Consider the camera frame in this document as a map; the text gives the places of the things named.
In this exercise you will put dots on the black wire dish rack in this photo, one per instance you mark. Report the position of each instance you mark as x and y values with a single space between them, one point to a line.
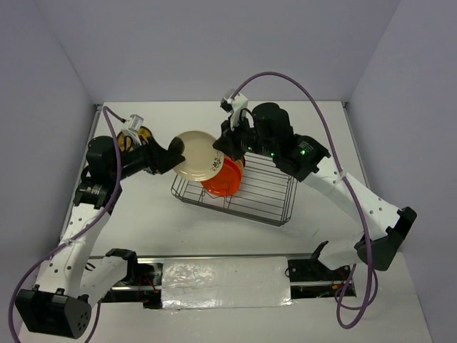
265 194

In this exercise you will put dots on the cream floral plate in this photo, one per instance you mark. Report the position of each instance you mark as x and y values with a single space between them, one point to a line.
202 161

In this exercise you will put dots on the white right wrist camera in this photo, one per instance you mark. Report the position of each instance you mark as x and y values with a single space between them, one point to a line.
233 103

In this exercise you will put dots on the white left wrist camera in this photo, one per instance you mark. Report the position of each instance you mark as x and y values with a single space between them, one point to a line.
132 126

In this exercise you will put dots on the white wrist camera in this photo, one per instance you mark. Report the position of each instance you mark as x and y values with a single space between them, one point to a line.
132 126
233 103

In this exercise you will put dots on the orange plastic plate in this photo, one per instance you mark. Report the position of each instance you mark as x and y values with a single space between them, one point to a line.
240 163
226 182

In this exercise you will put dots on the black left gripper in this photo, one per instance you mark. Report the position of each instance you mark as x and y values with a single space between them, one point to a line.
157 158

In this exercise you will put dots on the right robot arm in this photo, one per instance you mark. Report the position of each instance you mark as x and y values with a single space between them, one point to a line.
266 131

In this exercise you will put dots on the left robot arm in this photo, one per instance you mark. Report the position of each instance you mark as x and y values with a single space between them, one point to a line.
61 301

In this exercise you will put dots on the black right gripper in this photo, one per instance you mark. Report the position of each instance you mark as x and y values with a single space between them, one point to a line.
226 142

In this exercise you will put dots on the silver foil tape patch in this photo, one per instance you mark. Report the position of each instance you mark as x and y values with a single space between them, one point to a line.
254 282

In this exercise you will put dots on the metal base rail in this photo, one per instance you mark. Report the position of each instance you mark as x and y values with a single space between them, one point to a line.
144 285

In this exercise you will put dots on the yellow patterned plate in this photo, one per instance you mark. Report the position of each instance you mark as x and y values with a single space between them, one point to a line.
128 143

